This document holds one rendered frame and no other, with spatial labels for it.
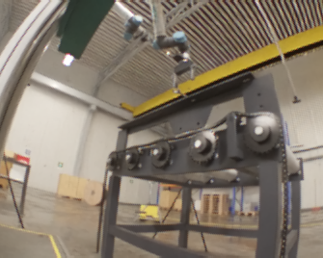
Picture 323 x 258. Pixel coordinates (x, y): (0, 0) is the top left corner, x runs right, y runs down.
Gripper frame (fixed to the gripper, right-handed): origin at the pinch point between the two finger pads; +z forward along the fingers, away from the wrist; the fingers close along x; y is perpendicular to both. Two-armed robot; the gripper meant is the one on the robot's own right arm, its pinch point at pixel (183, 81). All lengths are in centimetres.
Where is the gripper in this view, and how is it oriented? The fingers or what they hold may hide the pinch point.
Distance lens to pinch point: 112.8
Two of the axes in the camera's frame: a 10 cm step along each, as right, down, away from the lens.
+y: 7.3, 3.1, 6.1
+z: -0.9, 9.3, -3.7
